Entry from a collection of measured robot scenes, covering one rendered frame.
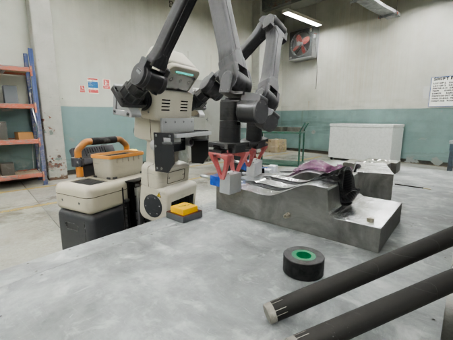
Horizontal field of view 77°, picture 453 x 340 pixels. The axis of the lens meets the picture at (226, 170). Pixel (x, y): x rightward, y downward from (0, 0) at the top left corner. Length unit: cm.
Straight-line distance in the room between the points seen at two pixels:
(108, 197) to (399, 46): 781
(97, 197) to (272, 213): 81
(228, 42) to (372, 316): 67
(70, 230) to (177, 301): 103
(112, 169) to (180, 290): 98
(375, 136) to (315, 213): 676
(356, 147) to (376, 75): 195
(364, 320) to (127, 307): 36
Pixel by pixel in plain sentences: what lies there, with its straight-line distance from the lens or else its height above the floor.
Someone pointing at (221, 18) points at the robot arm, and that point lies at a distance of 88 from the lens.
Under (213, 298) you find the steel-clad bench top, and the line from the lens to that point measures 54.
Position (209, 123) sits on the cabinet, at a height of 94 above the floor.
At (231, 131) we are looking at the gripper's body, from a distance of 74.
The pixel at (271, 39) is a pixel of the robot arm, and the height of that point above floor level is 140.
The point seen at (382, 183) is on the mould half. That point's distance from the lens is 116.
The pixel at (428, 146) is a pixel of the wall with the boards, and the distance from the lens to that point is 810.
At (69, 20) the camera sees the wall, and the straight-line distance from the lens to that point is 648.
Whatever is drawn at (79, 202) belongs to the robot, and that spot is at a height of 74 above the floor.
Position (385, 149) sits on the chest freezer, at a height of 38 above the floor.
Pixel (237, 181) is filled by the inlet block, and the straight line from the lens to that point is 77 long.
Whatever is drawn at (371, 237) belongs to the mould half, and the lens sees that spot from 75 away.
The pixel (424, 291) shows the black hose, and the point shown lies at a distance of 53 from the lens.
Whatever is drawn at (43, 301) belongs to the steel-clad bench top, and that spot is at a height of 80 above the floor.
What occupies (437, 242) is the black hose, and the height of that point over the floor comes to 90.
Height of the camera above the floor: 111
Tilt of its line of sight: 11 degrees down
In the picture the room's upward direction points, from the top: straight up
